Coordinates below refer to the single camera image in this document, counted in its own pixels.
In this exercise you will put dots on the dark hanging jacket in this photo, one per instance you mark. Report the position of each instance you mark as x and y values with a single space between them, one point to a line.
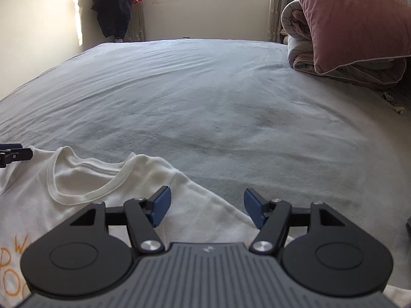
112 6

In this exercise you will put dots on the grey bed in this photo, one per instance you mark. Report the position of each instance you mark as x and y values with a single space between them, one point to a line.
208 102

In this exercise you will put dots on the large pink pillow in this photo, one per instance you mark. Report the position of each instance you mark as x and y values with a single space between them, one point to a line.
353 16

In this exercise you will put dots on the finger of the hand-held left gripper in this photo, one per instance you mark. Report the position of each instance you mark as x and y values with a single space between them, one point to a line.
14 155

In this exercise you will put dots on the white printed t-shirt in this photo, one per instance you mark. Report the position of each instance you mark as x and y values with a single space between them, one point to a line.
32 205

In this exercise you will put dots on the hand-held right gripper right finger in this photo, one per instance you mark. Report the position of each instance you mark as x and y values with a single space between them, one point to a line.
255 207

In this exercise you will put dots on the folded grey pink quilt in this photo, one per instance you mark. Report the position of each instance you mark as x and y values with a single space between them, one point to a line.
298 48

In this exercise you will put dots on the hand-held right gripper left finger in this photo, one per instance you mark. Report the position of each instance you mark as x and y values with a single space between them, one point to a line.
160 207

